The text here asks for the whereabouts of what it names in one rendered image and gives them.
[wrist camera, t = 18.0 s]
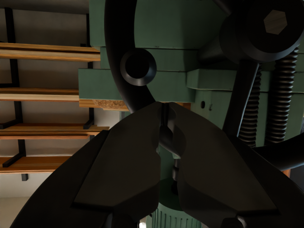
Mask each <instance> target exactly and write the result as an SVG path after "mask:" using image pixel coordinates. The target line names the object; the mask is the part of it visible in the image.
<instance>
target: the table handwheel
mask: <svg viewBox="0 0 304 228"><path fill-rule="evenodd" d="M212 1H213V2H214V3H215V4H216V5H217V6H218V7H219V8H220V9H221V10H222V11H223V12H224V13H225V14H226V15H227V17H226V18H225V20H224V21H223V23H222V25H221V28H220V32H219V35H218V36H217V37H215V38H214V39H212V40H211V41H209V42H208V43H207V44H205V45H204V46H203V47H201V48H200V49H199V50H198V51H197V54H196V58H197V61H198V62H199V64H201V65H203V66H208V65H211V64H215V63H217V62H222V61H225V60H230V61H232V62H234V63H236V64H238V69H237V73H236V78H235V82H234V86H233V90H232V95H231V99H230V103H229V107H228V111H227V114H226V118H225V121H224V124H223V128H222V130H223V131H224V132H225V133H226V134H234V135H235V136H236V137H238V134H239V130H240V127H241V123H242V119H243V115H244V111H245V108H246V105H247V101H248V98H249V95H250V92H251V89H252V86H253V82H254V80H255V77H256V73H257V70H258V67H259V63H263V62H271V61H275V60H279V59H281V58H283V57H285V56H287V55H288V54H290V53H291V52H292V51H293V50H294V49H295V48H296V47H297V46H298V44H299V43H300V41H301V40H302V38H303V36H304V3H303V1H302V0H244V1H243V0H212ZM136 4H137V0H105V7H104V37H105V45H106V52H107V57H108V61H109V66H110V69H111V73H112V76H113V79H114V81H115V84H116V86H117V89H118V91H119V93H120V95H121V97H122V99H123V101H124V103H125V105H126V106H127V108H128V110H129V111H130V113H131V114H132V113H134V112H136V111H138V110H140V109H142V108H144V107H146V106H148V105H150V104H152V103H154V102H156V101H155V99H154V98H153V96H152V94H151V93H150V91H149V89H148V87H147V85H143V86H137V85H132V84H130V83H128V82H127V81H126V80H125V79H124V78H123V76H122V74H121V71H120V62H121V59H122V57H123V55H124V54H125V53H126V52H127V51H129V50H131V49H134V48H135V41H134V19H135V10H136ZM172 139H173V132H172V131H171V130H170V129H169V128H168V126H165V121H164V117H163V125H161V126H160V129H159V144H160V145H161V146H162V147H164V148H165V149H166V150H168V151H169V152H171V153H173V154H174V155H176V156H178V157H179V158H180V155H179V154H178V152H177V151H176V150H175V149H174V148H173V147H172ZM252 149H253V150H254V151H256V152H257V153H258V154H260V155H261V156H262V157H263V158H265V159H266V160H267V161H268V162H270V163H271V164H272V165H274V166H275V167H276V168H277V169H279V170H280V171H285V170H288V169H292V168H295V167H298V166H301V165H304V132H303V133H301V134H299V135H297V136H295V137H293V138H290V139H288V140H285V141H282V142H279V143H275V144H272V145H267V146H262V147H252Z"/></svg>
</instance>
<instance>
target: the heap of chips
mask: <svg viewBox="0 0 304 228"><path fill-rule="evenodd" d="M93 102H94V104H95V105H97V106H99V107H101V108H105V109H120V108H122V107H124V106H125V103H124V101H123V100H93Z"/></svg>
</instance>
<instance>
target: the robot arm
mask: <svg viewBox="0 0 304 228"><path fill-rule="evenodd" d="M163 117H164V121H165V126H168V128H169V129H170V130H171V131H172V132H173V139H172V147H173V148H174V149H175V150H176V151H177V152H178V154H179V155H180V157H181V159H180V167H179V174H178V180H177V190H178V196H179V202H180V206H181V208H182V210H183V211H184V212H185V213H187V214H188V215H190V216H191V217H193V218H195V219H196V220H198V221H200V222H201V224H202V228H304V191H303V190H302V189H301V188H300V187H299V186H298V185H297V184H296V183H294V182H293V181H292V180H291V179H290V178H289V177H288V176H286V175H285V174H284V173H283V172H281V171H280V170H279V169H277V168H276V167H275V166H274V165H272V164H271V163H270V162H268V161H267V160H266V159H265V158H263V157H262V156H261V155H260V154H258V153H257V152H256V151H254V150H253V149H252V148H250V147H249V146H248V145H247V144H246V143H244V142H243V141H242V140H240V139H239V138H238V137H236V136H235V135H234V134H226V133H225V132H224V131H223V130H221V129H220V128H219V127H218V126H216V125H215V124H213V123H212V122H210V121H209V120H207V119H206V118H204V117H202V116H200V115H198V114H197V113H195V112H193V111H191V110H189V109H187V108H185V107H183V106H181V105H179V104H177V103H175V102H169V103H162V102H159V101H156V102H154V103H152V104H150V105H148V106H146V107H144V108H142V109H140V110H138V111H136V112H134V113H132V114H130V115H128V116H127V117H125V118H124V119H122V120H120V121H119V122H118V123H116V124H115V125H114V126H113V127H112V128H111V129H110V130H102V131H101V132H100V133H98V134H97V135H96V136H95V137H93V138H92V139H91V140H90V141H89V142H88V143H87V144H85V145H84V146H83V147H82V148H81V149H79V150H78V151H77V152H76V153H75V154H73V155H72V156H71V157H70V158H69V159H67V160H66V161H65V162H64V163H63V164H61V165H60V166H59V167H58V168H57V169H56V170H55V171H54V172H53V173H52V174H51V175H50V176H49V177H48V178H47V179H46V180H45V181H44V182H43V183H42V184H41V185H40V186H39V187H38V188H37V189H36V191H35V192H34V193H33V194H32V196H31V197H30V198H29V199H28V201H27V202H26V204H25V205H24V206H23V208H22V209H21V210H20V212H19V213H18V215H17V216H16V218H15V220H14V221H13V223H12V224H11V226H10V228H137V227H136V225H135V223H136V222H137V221H139V220H141V219H143V218H144V217H146V216H148V215H149V214H151V213H153V212H154V211H155V210H156V209H157V208H158V205H159V193H160V180H161V157H160V156H159V154H158V153H157V152H156V151H155V150H156V149H157V148H158V145H159V129H160V126H161V125H163Z"/></svg>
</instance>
